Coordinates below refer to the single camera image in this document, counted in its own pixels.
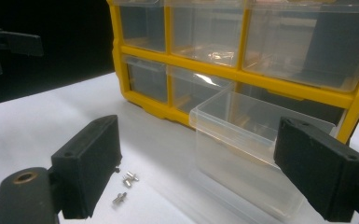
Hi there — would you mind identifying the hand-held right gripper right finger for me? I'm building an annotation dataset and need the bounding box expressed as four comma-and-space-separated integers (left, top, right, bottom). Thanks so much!
273, 116, 359, 223

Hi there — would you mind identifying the clear plastic drawer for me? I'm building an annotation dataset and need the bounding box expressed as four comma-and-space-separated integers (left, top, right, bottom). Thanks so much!
122, 54, 170, 105
242, 0, 359, 93
166, 64, 235, 115
117, 0, 166, 53
169, 0, 245, 68
188, 88, 337, 222

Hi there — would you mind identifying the yellow and black drawer organizer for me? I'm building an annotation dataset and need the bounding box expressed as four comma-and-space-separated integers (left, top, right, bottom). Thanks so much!
106, 0, 359, 145

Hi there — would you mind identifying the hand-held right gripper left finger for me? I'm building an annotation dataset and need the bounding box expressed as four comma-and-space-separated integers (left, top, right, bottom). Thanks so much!
50, 114, 122, 220

